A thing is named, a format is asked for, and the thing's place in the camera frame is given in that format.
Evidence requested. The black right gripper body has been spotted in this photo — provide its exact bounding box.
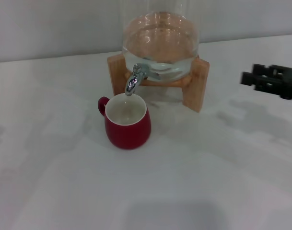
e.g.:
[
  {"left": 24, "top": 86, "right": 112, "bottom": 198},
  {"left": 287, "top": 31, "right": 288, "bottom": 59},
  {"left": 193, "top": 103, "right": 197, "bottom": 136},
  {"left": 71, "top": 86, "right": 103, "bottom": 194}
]
[{"left": 268, "top": 66, "right": 292, "bottom": 100}]

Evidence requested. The chrome faucet tap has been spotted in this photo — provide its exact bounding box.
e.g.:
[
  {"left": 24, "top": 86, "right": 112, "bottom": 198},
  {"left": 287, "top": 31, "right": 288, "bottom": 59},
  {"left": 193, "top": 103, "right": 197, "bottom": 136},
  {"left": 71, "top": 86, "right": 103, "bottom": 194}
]
[{"left": 125, "top": 63, "right": 161, "bottom": 96}]

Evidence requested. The red ceramic cup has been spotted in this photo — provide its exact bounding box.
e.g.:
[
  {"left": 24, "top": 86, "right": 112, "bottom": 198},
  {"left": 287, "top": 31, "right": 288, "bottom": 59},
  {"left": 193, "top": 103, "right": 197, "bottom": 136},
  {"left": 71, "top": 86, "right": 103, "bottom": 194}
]
[{"left": 97, "top": 93, "right": 152, "bottom": 150}]

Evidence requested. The wooden dispenser stand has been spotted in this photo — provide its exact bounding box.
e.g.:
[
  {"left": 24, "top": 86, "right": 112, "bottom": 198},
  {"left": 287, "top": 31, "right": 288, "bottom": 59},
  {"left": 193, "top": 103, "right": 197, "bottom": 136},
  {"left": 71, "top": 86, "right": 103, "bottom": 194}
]
[{"left": 106, "top": 54, "right": 210, "bottom": 113}]

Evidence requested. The glass water dispenser jar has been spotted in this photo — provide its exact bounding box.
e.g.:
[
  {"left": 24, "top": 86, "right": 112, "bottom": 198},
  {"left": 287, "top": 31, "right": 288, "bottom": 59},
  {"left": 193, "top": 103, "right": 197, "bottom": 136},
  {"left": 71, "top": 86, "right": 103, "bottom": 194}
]
[{"left": 121, "top": 0, "right": 200, "bottom": 81}]

